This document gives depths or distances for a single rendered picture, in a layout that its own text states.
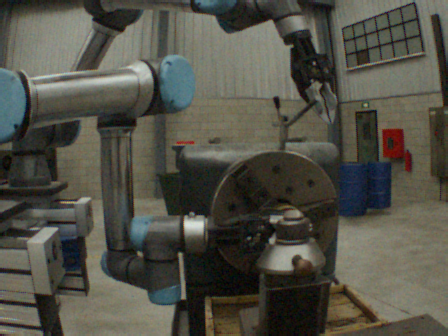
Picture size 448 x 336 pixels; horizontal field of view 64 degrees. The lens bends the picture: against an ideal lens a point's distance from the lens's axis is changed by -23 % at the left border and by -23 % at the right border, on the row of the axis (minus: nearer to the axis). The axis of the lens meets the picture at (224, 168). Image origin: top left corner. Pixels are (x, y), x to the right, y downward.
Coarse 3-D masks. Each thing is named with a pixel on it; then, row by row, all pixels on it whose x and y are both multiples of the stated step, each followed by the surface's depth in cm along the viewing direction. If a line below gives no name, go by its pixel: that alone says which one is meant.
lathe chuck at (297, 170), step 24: (264, 168) 105; (288, 168) 106; (312, 168) 106; (216, 192) 105; (240, 192) 105; (288, 192) 106; (312, 192) 106; (216, 216) 105; (336, 216) 107; (240, 264) 106
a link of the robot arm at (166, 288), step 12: (132, 264) 90; (144, 264) 87; (156, 264) 85; (168, 264) 86; (132, 276) 89; (144, 276) 87; (156, 276) 85; (168, 276) 86; (144, 288) 89; (156, 288) 86; (168, 288) 85; (180, 288) 88; (156, 300) 86; (168, 300) 86; (180, 300) 89
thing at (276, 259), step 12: (312, 240) 47; (264, 252) 48; (276, 252) 46; (288, 252) 45; (300, 252) 45; (312, 252) 46; (264, 264) 46; (276, 264) 45; (288, 264) 45; (324, 264) 47
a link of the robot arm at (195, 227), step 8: (192, 216) 88; (200, 216) 88; (184, 224) 86; (192, 224) 86; (200, 224) 86; (184, 232) 85; (192, 232) 85; (200, 232) 85; (192, 240) 85; (200, 240) 85; (208, 240) 86; (192, 248) 86; (200, 248) 86
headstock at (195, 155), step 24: (192, 144) 125; (216, 144) 125; (240, 144) 125; (264, 144) 125; (288, 144) 125; (312, 144) 125; (192, 168) 120; (216, 168) 120; (336, 168) 123; (192, 192) 120; (336, 192) 123; (336, 240) 124; (192, 264) 121; (216, 264) 122
